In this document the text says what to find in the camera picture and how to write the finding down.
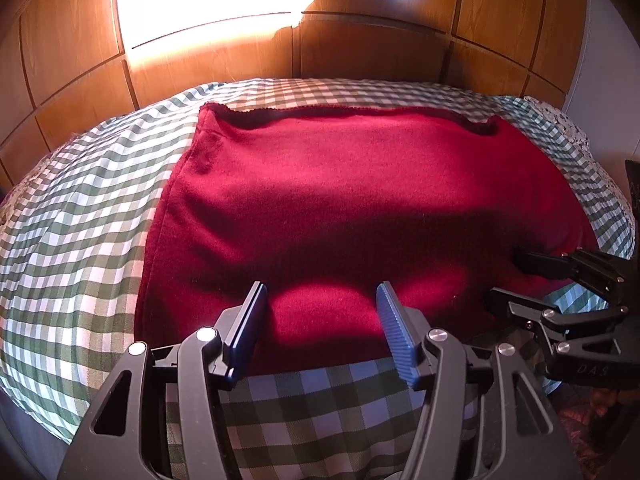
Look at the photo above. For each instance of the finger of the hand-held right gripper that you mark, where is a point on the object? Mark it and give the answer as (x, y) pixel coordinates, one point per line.
(542, 264)
(515, 305)

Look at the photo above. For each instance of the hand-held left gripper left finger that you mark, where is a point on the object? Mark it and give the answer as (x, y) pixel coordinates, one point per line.
(245, 330)

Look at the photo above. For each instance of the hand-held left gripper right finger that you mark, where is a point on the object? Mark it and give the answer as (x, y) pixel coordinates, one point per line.
(397, 335)

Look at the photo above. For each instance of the red knit garment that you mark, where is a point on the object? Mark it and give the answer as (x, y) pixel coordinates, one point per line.
(325, 200)

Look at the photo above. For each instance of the floral pillow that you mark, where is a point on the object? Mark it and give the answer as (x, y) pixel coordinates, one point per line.
(560, 117)

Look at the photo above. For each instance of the green checked bed sheet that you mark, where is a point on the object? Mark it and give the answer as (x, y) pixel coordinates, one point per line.
(75, 210)

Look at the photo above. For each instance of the wooden wardrobe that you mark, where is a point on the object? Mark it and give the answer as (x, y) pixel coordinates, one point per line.
(375, 50)

